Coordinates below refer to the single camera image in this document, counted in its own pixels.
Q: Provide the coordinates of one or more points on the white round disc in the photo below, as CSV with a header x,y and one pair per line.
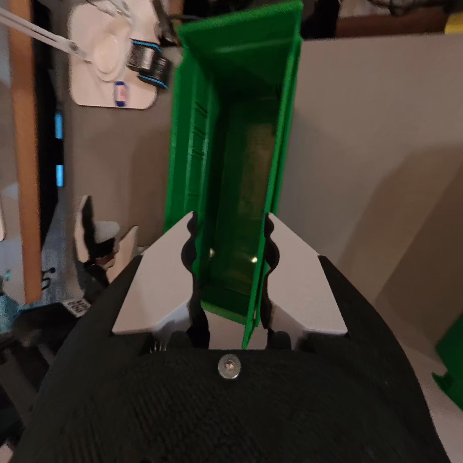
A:
x,y
108,54

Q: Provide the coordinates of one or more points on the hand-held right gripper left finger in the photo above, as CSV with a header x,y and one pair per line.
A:
x,y
152,289

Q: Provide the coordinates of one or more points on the grey table with wooden edge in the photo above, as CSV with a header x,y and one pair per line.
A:
x,y
23,144

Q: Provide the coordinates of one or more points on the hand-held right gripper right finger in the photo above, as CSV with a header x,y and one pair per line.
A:
x,y
304,289

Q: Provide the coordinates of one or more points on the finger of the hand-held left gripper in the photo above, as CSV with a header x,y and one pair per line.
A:
x,y
79,231
126,249

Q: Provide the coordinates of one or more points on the green plastic bin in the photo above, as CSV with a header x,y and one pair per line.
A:
x,y
246,162
452,361

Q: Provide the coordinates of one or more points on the blue and red sticker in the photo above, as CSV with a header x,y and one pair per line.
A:
x,y
121,94

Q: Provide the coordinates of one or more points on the yellow tape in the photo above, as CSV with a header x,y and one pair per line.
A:
x,y
454,23

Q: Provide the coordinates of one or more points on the black camera battery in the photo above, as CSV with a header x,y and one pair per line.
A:
x,y
143,54
155,72

